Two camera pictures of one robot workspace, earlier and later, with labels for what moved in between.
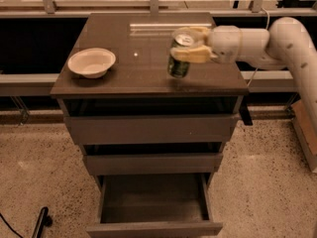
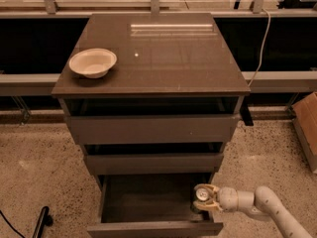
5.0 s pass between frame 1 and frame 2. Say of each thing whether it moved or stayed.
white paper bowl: stayed
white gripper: moved
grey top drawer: stayed
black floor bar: stayed
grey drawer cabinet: stayed
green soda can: moved
